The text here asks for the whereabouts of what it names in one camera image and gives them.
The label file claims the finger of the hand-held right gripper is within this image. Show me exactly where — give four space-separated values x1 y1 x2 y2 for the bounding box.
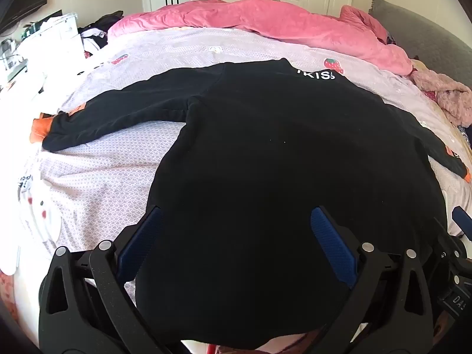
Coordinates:
452 206 472 237

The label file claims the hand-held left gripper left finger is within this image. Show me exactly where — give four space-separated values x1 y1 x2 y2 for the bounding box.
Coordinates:
38 206 185 354

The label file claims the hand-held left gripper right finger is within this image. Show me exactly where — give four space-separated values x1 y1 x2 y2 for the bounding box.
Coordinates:
310 206 437 354

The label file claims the black sweater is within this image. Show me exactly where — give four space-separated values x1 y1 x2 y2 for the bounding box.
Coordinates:
32 58 471 351

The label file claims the pile of dark clothes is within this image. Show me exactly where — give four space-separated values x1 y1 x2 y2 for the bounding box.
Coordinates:
77 13 125 51

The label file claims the lilac printed bed sheet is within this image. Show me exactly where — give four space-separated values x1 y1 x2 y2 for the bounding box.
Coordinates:
0 27 469 354

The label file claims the fluffy pink garment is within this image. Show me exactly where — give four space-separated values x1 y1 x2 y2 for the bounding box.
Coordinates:
409 68 472 128

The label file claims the grey padded headboard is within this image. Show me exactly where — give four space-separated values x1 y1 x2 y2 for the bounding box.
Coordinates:
369 0 472 90

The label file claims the white drawer unit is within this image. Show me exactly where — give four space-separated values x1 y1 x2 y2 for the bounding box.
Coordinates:
18 13 85 79

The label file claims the pink duvet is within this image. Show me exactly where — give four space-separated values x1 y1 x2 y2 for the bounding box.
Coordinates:
107 0 414 77

